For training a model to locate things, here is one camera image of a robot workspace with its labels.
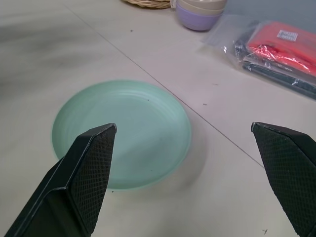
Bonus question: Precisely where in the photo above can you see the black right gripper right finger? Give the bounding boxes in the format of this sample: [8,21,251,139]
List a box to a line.
[250,121,316,237]

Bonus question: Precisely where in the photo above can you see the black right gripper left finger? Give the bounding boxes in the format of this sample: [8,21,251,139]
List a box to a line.
[4,123,118,237]

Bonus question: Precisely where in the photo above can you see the light green plate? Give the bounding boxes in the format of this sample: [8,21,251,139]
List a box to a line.
[51,79,192,191]

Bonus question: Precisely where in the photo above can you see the black packaged item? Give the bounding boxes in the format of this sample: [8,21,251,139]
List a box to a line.
[234,24,316,95]

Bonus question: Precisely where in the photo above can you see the red packaged item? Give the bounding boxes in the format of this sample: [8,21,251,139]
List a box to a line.
[246,21,316,75]

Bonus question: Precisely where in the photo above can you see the clear plastic bag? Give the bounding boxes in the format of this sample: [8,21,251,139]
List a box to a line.
[201,14,316,101]

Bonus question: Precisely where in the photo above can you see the purple bowl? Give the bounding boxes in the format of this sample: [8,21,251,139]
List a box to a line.
[175,3,224,32]

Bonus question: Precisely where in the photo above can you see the beige bowl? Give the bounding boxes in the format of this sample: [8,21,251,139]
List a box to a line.
[178,0,227,15]

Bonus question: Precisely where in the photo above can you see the woven wicker basket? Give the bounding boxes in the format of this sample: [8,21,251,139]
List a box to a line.
[120,0,172,9]

